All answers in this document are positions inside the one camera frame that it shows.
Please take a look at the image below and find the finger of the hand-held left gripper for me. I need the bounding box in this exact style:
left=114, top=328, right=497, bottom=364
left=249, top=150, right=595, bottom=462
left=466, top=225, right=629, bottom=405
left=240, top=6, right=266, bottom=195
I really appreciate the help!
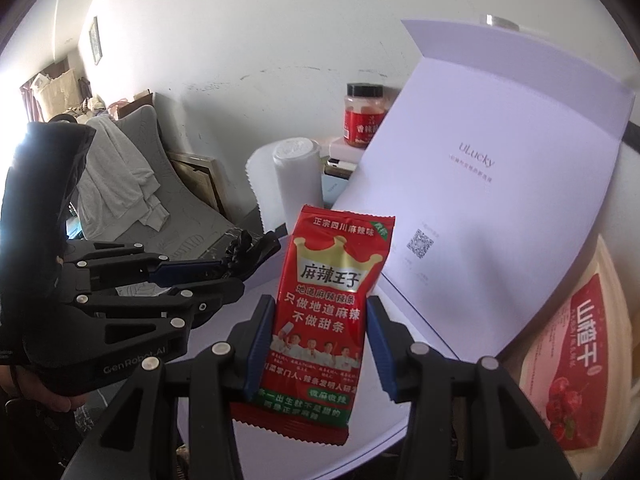
left=62, top=230, right=282, bottom=291
left=74, top=279, right=247, bottom=330

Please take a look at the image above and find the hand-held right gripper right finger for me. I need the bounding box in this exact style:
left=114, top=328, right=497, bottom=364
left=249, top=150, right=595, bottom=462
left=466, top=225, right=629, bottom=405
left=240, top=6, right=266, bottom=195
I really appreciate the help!
left=365, top=296, right=576, bottom=480

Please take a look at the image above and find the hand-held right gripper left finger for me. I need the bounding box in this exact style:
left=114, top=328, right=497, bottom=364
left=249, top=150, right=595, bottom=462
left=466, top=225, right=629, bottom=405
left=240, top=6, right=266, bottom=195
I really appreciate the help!
left=65, top=294, right=277, bottom=480

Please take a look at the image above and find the black bead bracelet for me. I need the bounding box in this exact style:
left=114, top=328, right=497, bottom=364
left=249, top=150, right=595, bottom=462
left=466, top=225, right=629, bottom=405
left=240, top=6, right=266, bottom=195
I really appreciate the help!
left=222, top=229, right=261, bottom=267

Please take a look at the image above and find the red snack packet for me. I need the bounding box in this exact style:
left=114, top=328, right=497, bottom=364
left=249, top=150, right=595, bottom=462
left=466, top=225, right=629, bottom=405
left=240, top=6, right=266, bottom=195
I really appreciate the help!
left=231, top=204, right=397, bottom=445

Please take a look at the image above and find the lavender gift box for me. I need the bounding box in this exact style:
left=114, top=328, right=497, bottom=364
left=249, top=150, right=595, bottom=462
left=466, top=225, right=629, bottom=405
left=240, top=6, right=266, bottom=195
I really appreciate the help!
left=175, top=19, right=633, bottom=467

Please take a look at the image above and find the person's left hand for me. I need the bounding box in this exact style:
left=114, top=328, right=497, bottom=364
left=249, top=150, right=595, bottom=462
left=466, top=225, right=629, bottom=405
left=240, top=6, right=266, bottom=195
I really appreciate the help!
left=0, top=364, right=90, bottom=412

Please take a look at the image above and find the grey chair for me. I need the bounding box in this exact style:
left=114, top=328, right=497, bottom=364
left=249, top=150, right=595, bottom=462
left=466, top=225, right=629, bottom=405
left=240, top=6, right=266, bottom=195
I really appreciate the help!
left=82, top=91, right=241, bottom=257

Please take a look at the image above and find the white cloth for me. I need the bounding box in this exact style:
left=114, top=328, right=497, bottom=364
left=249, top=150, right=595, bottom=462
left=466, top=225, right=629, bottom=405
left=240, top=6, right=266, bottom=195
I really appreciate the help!
left=77, top=116, right=170, bottom=232

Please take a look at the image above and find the white plastic bottle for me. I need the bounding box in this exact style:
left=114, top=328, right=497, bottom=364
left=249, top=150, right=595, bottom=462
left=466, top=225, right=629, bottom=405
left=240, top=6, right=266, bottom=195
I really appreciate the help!
left=272, top=136, right=321, bottom=231

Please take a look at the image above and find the light blue box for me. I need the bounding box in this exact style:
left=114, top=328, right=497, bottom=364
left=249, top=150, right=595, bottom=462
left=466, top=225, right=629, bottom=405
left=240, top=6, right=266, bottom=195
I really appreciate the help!
left=320, top=174, right=352, bottom=211

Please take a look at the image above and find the cream snack bag red label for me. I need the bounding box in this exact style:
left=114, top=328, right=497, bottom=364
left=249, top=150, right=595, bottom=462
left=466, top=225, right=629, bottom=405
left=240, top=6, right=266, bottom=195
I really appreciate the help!
left=517, top=235, right=632, bottom=456

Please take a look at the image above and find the red-lid spice jar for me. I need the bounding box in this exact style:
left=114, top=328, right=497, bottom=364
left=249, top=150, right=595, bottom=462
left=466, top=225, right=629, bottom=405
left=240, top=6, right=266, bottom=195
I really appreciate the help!
left=343, top=82, right=385, bottom=150

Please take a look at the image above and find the clear glass jar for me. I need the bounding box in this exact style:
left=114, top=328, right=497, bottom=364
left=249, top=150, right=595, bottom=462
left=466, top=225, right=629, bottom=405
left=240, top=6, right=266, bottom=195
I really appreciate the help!
left=479, top=12, right=521, bottom=31

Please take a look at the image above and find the leaning wooden picture frame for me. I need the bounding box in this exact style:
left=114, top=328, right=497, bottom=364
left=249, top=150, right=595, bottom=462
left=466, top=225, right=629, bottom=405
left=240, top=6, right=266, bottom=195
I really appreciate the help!
left=167, top=150, right=236, bottom=218

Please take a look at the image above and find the small wall picture frame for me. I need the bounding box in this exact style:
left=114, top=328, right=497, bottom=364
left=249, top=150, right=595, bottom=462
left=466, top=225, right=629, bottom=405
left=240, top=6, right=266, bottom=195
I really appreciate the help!
left=88, top=16, right=103, bottom=65

